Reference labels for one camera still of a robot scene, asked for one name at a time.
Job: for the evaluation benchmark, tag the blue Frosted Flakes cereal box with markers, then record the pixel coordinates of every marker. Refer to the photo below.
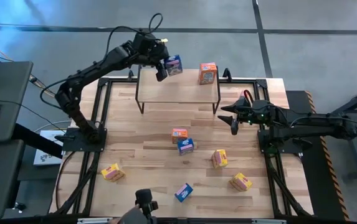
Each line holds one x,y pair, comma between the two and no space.
174,66
185,147
183,192

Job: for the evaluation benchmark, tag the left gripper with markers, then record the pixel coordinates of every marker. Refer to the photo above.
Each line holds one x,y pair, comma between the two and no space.
148,49

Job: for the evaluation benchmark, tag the black stand with green light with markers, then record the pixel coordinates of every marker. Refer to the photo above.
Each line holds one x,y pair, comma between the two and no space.
356,149

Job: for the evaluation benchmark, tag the black triangular frame bracket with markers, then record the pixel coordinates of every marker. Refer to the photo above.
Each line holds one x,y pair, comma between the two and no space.
227,75
131,75

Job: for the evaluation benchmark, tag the wooden shelf black metal frame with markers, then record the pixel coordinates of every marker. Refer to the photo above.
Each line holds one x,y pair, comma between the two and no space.
178,90

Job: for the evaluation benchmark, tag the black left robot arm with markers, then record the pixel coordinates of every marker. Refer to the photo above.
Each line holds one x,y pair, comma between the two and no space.
103,62

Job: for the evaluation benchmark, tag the silver edge bracket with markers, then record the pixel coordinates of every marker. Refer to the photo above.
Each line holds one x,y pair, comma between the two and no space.
94,221
268,221

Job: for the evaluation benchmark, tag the black desk support beam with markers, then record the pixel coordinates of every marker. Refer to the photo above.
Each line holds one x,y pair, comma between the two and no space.
31,140

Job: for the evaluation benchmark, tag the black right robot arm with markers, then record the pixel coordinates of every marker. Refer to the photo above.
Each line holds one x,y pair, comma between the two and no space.
321,124

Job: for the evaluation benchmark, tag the yellow Corn Pops cereal box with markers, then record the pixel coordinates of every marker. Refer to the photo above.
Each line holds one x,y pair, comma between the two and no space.
241,182
112,172
219,158

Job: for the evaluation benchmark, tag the white printed box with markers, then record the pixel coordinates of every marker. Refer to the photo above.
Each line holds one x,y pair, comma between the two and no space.
45,155

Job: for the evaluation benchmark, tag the orange Mini Wheats cereal box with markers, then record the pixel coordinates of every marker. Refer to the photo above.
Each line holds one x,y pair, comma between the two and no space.
179,134
207,74

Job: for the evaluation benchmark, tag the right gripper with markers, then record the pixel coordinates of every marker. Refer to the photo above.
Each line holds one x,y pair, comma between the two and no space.
253,113

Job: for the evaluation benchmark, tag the desk castor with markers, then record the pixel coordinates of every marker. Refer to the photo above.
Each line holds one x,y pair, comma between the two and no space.
19,206

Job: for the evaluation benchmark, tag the black hazard-striped floor mat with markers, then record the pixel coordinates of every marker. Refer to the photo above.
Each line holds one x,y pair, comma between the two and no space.
324,186

